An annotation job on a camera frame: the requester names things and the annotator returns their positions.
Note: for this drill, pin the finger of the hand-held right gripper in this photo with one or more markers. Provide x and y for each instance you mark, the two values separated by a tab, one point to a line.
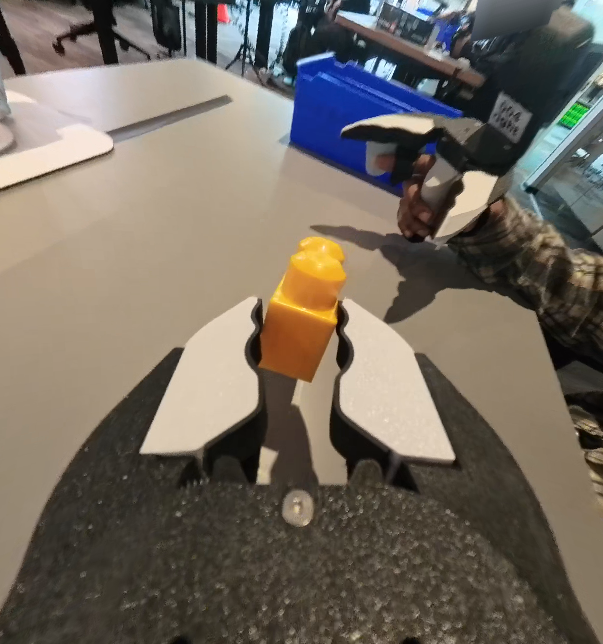
477	201
402	128

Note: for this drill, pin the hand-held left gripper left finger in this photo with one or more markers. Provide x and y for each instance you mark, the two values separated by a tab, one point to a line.
205	397

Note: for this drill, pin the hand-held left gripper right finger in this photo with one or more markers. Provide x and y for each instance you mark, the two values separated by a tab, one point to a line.
387	402

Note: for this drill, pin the yellow two-stud toy block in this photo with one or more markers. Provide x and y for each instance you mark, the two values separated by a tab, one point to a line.
296	332

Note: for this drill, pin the person's right forearm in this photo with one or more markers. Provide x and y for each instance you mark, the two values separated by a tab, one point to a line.
543	271

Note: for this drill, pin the person's right hand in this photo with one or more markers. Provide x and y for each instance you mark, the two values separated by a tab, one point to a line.
412	216

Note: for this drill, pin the blue plastic bin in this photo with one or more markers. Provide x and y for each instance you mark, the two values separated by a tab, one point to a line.
331	115

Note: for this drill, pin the black tripod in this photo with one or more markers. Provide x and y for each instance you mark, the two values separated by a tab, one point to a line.
243	55

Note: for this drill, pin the orange traffic cone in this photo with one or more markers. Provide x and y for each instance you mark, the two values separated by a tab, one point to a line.
222	14

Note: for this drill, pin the white metal tablet stand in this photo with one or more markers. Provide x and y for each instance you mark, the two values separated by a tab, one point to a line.
54	151

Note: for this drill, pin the black office chair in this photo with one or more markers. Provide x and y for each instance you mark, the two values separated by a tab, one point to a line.
105	35

